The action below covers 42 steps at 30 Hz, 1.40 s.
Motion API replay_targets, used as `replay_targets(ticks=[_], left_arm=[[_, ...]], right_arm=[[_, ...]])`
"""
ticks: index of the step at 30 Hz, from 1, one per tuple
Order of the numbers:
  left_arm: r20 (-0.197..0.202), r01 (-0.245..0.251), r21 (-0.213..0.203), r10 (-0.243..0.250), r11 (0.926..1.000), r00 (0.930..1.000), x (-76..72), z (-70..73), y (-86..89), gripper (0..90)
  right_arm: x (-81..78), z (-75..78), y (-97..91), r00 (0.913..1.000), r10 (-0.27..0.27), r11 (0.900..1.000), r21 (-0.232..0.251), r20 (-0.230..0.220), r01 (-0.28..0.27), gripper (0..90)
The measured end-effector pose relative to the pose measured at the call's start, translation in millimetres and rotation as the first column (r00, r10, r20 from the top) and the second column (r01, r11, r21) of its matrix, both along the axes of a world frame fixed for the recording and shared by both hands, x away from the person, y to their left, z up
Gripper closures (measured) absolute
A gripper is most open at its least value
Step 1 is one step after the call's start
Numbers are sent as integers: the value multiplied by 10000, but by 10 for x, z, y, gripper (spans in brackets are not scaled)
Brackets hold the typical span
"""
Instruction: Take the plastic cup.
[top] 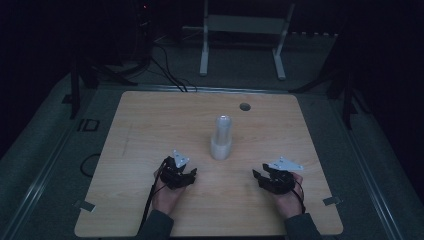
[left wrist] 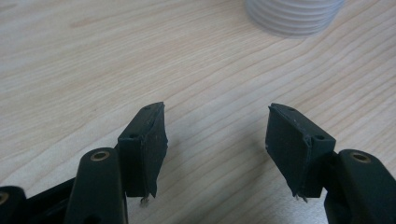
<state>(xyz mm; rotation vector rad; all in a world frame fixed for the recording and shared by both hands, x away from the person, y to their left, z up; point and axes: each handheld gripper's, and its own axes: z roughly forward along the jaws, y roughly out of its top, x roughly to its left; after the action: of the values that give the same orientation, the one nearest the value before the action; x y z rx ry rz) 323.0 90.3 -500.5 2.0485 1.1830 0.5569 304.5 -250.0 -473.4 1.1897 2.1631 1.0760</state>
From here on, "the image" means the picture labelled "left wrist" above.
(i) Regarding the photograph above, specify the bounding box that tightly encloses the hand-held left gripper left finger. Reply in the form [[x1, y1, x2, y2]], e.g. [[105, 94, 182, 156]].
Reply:
[[117, 101, 169, 199]]

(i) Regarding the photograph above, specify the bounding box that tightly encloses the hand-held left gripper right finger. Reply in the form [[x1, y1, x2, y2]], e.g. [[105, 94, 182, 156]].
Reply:
[[264, 103, 337, 199]]

